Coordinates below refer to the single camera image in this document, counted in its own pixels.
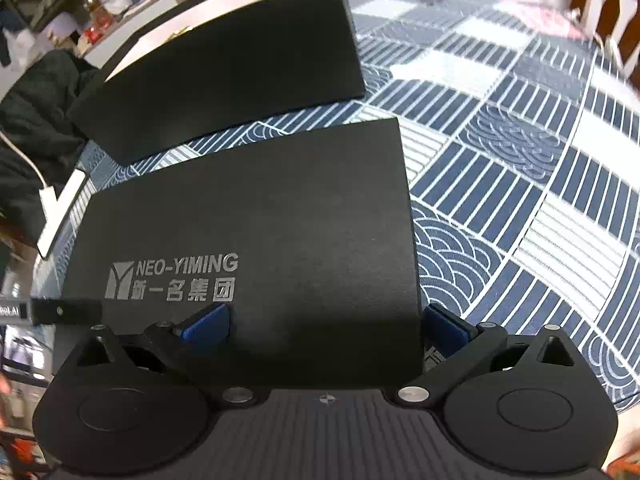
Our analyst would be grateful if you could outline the white charger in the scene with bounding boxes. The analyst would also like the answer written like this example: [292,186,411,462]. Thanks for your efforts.
[0,130,62,242]

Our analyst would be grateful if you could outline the black jacket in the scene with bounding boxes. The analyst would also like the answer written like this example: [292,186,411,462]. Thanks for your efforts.
[0,49,102,203]

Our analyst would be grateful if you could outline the black gift box white inside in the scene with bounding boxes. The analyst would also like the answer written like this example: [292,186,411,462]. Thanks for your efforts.
[66,0,367,167]

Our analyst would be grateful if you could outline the wooden chair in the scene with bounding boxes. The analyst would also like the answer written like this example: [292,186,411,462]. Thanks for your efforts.
[569,0,640,68]

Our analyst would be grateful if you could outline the blue patterned desktop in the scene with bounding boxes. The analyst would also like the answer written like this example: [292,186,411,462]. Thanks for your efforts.
[30,0,640,413]

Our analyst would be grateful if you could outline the white edged phone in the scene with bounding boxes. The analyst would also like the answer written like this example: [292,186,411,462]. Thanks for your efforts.
[36,167,90,260]

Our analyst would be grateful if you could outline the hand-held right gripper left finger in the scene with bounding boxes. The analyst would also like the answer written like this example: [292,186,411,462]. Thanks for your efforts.
[59,304,259,407]

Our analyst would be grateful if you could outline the black box lid silver print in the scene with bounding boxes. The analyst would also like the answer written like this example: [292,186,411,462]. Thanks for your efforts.
[51,117,422,392]

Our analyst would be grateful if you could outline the large pink paper note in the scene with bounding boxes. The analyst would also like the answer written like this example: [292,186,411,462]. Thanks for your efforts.
[475,0,587,38]

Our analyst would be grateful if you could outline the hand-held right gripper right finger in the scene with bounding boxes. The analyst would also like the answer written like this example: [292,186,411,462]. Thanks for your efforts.
[396,303,584,407]

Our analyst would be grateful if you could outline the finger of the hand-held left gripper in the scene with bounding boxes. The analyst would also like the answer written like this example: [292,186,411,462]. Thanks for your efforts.
[30,298,104,324]

